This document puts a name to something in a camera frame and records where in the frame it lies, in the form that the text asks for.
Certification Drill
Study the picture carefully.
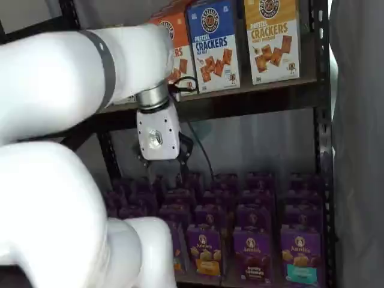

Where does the white side curtain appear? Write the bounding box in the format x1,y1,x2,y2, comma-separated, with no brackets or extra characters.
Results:
328,0,384,288

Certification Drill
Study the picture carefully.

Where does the purple Annie's Hidden Veggies box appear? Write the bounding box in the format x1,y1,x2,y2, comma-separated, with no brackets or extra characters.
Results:
167,221,189,274

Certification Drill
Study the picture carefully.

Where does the blue sea salt crackers box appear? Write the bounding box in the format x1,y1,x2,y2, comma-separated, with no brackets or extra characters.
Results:
185,0,241,94

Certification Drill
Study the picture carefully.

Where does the purple Annie's box yellow patch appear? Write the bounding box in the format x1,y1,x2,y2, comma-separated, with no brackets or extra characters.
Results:
185,224,225,278

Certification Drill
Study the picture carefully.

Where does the orange cheddar pretzel crackers box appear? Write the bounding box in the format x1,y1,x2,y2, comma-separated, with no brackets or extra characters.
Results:
145,10,199,97

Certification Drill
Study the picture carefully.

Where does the purple Annie's box brown patch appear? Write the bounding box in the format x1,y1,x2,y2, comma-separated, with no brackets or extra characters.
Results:
232,229,276,285

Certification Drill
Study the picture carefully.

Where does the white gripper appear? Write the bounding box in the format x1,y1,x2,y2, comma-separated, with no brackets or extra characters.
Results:
131,103,195,187

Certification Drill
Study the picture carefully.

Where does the yellow honey mustard crackers box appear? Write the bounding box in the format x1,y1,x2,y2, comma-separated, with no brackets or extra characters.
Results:
242,0,301,86

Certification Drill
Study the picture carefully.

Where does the black metal shelf rack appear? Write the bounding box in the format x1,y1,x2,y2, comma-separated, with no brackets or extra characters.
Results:
0,0,336,288

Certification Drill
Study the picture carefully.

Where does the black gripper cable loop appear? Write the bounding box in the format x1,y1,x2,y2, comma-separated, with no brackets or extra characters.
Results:
170,76,197,97

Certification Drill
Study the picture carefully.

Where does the purple Annie's box teal patch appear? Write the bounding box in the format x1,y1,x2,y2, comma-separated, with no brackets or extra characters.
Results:
280,230,325,286

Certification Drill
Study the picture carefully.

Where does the purple Annie's snack box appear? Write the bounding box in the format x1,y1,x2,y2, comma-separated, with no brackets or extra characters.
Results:
127,191,158,211
103,191,124,215
286,188,324,207
245,172,275,190
213,173,241,191
239,188,275,206
193,205,229,228
163,188,196,207
235,203,274,232
118,206,151,220
158,204,193,224
288,174,324,191
284,204,324,233
201,189,233,208

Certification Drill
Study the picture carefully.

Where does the brown particleboard shelf board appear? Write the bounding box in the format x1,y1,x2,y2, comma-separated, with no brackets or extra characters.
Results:
176,271,284,288
101,78,318,114

